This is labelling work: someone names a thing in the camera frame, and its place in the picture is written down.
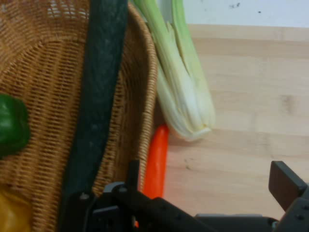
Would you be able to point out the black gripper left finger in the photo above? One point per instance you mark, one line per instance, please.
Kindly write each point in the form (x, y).
(144, 212)

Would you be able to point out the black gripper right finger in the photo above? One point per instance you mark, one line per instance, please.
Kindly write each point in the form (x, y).
(294, 198)

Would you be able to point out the brown woven wicker basket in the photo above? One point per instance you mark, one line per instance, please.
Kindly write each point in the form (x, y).
(48, 72)

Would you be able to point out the orange toy carrot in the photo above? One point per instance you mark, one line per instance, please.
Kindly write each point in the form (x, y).
(157, 164)

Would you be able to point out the dark green toy cucumber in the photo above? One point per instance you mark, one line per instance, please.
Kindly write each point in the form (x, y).
(101, 72)

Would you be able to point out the yellow toy bell pepper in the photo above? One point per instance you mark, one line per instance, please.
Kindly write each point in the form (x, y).
(12, 215)

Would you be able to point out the pale green toy celery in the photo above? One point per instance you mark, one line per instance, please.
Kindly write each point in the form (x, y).
(183, 96)

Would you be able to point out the green toy bell pepper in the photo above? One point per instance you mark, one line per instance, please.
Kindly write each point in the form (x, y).
(12, 125)

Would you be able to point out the light wooden cutting board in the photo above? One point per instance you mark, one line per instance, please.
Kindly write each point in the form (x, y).
(241, 96)

